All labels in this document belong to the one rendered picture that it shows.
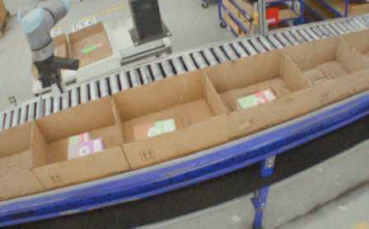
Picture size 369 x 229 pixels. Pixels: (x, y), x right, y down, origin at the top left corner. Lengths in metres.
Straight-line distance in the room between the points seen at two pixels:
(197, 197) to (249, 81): 0.57
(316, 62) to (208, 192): 0.85
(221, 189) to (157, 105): 0.47
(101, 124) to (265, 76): 0.78
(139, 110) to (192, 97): 0.24
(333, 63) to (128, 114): 1.09
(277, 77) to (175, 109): 0.51
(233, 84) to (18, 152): 1.10
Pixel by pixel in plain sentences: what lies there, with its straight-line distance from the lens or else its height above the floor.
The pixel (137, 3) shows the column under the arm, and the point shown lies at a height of 1.04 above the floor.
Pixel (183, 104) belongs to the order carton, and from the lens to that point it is 1.51.
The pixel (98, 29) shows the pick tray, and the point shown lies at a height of 0.79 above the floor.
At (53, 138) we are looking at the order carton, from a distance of 1.55.
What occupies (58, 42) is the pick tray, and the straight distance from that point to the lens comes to 2.57.
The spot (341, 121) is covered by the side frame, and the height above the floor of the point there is 0.79.
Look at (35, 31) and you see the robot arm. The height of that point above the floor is 1.51.
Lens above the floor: 1.92
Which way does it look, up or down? 43 degrees down
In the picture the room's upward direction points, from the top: 10 degrees counter-clockwise
